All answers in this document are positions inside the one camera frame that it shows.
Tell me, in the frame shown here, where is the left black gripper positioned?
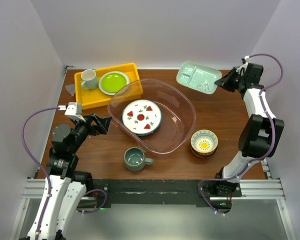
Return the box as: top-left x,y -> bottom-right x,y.
69,112 -> 112,153

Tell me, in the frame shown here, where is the light blue rectangular dish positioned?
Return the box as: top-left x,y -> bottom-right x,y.
176,61 -> 222,95

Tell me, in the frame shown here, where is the watermelon pattern plate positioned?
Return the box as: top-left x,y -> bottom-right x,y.
121,117 -> 162,136
121,99 -> 163,133

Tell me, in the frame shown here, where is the yellow blue patterned bowl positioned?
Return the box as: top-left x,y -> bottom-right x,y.
190,129 -> 219,156

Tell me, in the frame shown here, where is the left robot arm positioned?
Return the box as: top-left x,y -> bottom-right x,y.
25,113 -> 112,240

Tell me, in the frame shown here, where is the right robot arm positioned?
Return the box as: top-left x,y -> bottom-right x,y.
208,62 -> 285,197

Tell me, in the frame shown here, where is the clear plastic bin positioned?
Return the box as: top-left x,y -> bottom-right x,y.
107,79 -> 196,156

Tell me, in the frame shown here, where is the yellow plastic tray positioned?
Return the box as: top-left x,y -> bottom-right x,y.
74,62 -> 140,110

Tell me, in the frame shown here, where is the grey rimmed plate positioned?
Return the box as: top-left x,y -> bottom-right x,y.
98,71 -> 130,96

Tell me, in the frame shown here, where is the lime green plate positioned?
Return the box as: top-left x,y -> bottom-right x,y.
101,72 -> 127,93

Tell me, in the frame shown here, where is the light blue white mug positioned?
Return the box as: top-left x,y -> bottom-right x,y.
81,69 -> 99,90

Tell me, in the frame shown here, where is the teal ceramic mug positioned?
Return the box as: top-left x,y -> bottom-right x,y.
124,147 -> 155,172

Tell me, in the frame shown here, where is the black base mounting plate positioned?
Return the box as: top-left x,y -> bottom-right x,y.
93,179 -> 242,210

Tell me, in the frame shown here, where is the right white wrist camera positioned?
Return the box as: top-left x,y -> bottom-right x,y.
236,55 -> 250,76

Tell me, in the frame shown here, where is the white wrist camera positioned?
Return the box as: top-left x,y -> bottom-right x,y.
236,55 -> 250,76
57,102 -> 86,122

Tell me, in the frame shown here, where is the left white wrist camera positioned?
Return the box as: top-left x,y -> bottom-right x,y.
57,102 -> 86,122

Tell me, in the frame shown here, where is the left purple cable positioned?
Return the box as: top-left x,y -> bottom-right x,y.
20,106 -> 61,236

